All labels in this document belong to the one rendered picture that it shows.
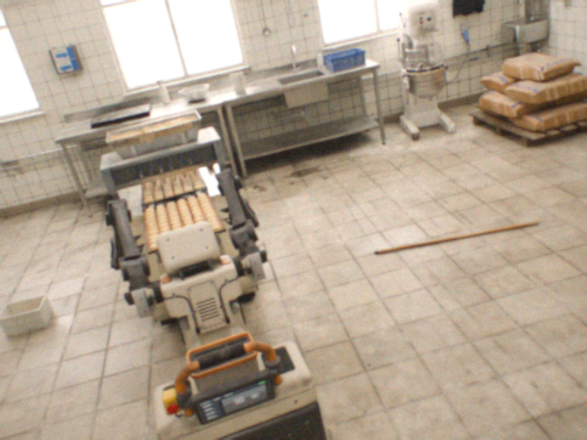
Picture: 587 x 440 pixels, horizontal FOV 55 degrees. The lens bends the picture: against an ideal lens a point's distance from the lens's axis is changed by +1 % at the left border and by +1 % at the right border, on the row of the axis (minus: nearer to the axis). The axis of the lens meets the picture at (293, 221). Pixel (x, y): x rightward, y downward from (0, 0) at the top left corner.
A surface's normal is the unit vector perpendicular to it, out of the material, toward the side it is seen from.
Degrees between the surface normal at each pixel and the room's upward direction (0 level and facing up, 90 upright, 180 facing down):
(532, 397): 0
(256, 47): 90
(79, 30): 90
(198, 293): 82
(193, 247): 48
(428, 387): 0
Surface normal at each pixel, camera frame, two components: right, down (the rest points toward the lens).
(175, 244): 0.08, -0.33
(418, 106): 0.04, 0.41
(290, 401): 0.29, 0.36
